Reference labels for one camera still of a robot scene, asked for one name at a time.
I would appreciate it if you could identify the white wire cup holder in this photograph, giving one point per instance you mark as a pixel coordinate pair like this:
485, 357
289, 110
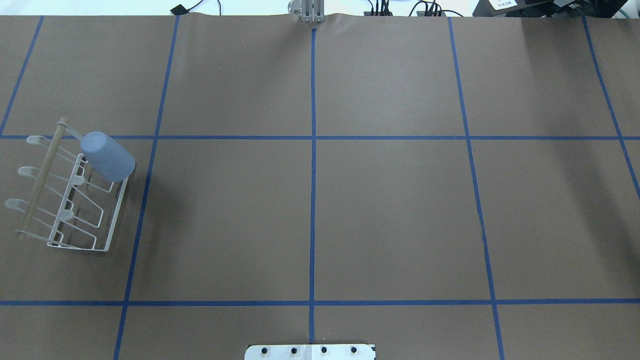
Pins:
70, 206

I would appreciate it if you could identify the small black sensor box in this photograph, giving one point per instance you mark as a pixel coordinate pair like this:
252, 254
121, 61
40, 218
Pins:
179, 10

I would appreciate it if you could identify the aluminium frame post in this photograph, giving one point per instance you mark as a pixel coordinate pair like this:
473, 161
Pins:
309, 11

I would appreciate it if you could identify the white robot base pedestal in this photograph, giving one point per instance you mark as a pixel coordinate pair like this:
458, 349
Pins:
359, 351

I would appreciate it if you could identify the light blue plastic cup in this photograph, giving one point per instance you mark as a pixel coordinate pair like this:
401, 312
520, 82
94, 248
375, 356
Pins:
107, 156

